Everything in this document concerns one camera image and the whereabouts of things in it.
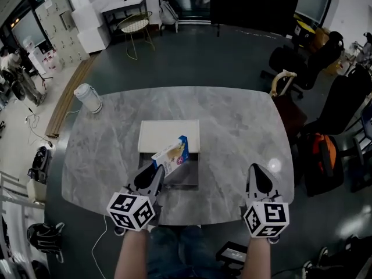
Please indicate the white cylindrical container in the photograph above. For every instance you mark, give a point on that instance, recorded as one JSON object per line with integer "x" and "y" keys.
{"x": 87, "y": 97}

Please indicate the white drawer box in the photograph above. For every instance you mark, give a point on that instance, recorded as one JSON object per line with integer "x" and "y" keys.
{"x": 162, "y": 132}

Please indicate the grey lockers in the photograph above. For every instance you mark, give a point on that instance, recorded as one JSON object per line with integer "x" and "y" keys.
{"x": 58, "y": 30}

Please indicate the black backpack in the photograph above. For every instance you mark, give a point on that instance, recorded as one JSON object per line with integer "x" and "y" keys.
{"x": 45, "y": 240}

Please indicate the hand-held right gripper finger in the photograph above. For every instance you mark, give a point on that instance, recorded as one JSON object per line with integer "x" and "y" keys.
{"x": 273, "y": 186}
{"x": 251, "y": 186}

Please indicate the cardboard box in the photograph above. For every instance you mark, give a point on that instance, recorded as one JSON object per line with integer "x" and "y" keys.
{"x": 319, "y": 39}

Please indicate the orange black bag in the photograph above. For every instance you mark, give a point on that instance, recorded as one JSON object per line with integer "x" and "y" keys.
{"x": 329, "y": 150}

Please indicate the person's leg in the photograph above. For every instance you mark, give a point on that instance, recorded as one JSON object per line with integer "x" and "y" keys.
{"x": 197, "y": 251}
{"x": 162, "y": 251}

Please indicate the black clothes rack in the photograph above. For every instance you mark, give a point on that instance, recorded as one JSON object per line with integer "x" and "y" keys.
{"x": 218, "y": 29}

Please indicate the white water dispenser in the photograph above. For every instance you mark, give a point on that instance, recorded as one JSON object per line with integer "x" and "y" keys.
{"x": 36, "y": 60}

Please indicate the black framed glass door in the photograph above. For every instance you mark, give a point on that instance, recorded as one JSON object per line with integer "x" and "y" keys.
{"x": 247, "y": 4}

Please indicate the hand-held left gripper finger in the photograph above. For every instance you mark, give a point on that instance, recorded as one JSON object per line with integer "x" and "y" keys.
{"x": 143, "y": 180}
{"x": 160, "y": 182}

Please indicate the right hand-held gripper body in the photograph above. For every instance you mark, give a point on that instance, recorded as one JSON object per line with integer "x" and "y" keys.
{"x": 273, "y": 214}

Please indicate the person's left forearm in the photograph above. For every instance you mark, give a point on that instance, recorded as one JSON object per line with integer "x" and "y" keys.
{"x": 132, "y": 254}

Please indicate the black office chair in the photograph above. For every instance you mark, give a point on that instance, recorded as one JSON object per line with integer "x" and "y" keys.
{"x": 346, "y": 103}
{"x": 319, "y": 65}

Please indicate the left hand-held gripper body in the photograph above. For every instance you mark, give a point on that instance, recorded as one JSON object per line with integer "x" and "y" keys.
{"x": 128, "y": 211}

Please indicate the yellow-lid black bin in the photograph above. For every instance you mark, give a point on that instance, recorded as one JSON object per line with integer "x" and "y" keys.
{"x": 303, "y": 28}

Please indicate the person's right leg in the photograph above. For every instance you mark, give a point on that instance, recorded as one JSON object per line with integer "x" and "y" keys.
{"x": 197, "y": 251}

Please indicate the grey backpack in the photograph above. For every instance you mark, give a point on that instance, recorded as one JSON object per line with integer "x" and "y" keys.
{"x": 168, "y": 13}

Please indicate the black screen device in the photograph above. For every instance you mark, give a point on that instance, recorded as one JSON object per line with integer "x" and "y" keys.
{"x": 232, "y": 253}

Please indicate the white side desk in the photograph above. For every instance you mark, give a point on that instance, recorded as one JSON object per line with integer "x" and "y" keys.
{"x": 122, "y": 4}

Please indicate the clear water jug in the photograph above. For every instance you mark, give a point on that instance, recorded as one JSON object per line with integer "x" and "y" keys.
{"x": 52, "y": 61}

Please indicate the person's left leg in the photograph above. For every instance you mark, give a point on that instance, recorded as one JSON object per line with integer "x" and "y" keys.
{"x": 162, "y": 251}

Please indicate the person's right forearm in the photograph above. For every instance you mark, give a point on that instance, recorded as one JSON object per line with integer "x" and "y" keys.
{"x": 260, "y": 257}

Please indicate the blue and cream carton box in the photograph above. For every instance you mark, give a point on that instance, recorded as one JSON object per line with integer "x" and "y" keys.
{"x": 171, "y": 155}

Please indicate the brown chair beige armrest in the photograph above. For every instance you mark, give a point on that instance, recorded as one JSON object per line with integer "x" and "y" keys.
{"x": 290, "y": 112}

